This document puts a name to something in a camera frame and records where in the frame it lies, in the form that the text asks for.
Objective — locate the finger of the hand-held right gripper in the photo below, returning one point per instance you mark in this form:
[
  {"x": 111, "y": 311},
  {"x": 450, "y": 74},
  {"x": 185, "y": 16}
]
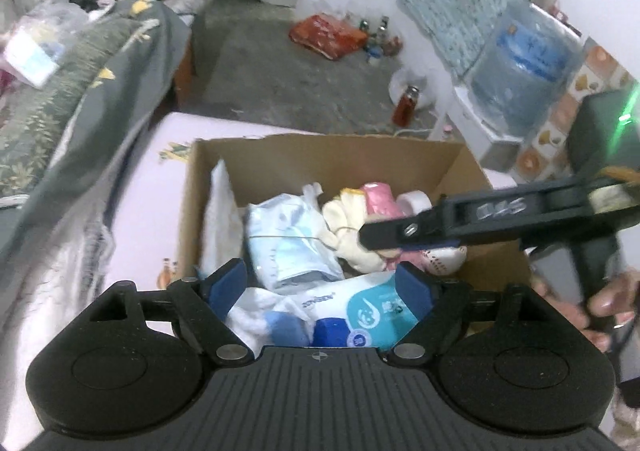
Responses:
[
  {"x": 430, "y": 248},
  {"x": 425, "y": 228}
]

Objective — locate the clear plastic pouch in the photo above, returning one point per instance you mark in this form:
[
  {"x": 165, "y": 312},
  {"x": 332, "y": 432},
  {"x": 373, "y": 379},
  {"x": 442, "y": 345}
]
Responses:
[{"x": 220, "y": 221}]

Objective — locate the pink towel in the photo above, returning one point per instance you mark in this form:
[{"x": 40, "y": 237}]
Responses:
[{"x": 380, "y": 198}]

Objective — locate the red bottle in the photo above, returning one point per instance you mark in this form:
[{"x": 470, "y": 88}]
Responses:
[{"x": 405, "y": 106}]

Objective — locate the white red-stitched baseball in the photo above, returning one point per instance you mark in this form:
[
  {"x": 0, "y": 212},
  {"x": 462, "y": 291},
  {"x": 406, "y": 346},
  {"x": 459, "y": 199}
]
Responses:
[{"x": 445, "y": 261}]

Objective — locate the clear plastic bag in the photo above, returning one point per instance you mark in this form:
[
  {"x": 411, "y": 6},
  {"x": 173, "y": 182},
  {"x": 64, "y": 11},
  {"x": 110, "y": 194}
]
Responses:
[{"x": 35, "y": 51}]

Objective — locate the red snack bag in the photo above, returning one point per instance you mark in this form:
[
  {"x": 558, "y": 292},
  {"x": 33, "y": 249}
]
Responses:
[{"x": 325, "y": 36}]

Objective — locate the white water dispenser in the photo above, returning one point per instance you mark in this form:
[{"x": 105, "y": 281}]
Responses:
[{"x": 480, "y": 141}]

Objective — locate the blue wet wipes pack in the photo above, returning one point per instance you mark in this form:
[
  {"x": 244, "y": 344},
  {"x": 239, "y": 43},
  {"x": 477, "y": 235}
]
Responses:
[{"x": 360, "y": 306}]

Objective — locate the white fuzzy blanket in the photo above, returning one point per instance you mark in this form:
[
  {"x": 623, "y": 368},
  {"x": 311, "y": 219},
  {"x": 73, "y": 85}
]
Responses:
[{"x": 75, "y": 251}]

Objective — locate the person's right hand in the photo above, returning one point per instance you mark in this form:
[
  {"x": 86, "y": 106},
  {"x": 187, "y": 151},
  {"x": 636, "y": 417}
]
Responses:
[{"x": 610, "y": 303}]

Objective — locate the brown cardboard box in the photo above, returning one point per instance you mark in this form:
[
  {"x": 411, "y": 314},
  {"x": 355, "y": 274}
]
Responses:
[{"x": 325, "y": 156}]

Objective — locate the blue water jug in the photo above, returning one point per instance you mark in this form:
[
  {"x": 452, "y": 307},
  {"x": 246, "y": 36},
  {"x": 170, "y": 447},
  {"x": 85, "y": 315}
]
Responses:
[{"x": 520, "y": 71}]

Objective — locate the light blue face mask pack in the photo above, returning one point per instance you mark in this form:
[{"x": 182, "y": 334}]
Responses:
[{"x": 285, "y": 241}]

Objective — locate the cream yellow glove bundle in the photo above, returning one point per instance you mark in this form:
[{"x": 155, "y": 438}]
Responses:
[{"x": 345, "y": 216}]

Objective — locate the packing tape roll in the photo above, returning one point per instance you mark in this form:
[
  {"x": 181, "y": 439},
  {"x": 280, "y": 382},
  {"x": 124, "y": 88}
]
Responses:
[{"x": 415, "y": 202}]

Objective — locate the dark glass bottle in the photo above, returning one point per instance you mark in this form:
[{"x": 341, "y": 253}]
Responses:
[
  {"x": 365, "y": 28},
  {"x": 383, "y": 31}
]

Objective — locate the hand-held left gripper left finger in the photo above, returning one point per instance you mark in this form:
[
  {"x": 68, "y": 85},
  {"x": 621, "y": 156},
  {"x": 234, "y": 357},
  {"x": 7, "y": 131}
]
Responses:
[{"x": 227, "y": 287}]

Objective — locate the orange patterned cabinet cover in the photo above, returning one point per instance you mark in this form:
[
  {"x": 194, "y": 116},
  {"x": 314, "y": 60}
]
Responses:
[{"x": 550, "y": 151}]

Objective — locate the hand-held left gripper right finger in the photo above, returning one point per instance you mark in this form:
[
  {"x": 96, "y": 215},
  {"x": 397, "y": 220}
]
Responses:
[{"x": 412, "y": 289}]

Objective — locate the grey leaf-print blanket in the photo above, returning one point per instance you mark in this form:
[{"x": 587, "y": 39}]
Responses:
[{"x": 100, "y": 81}]

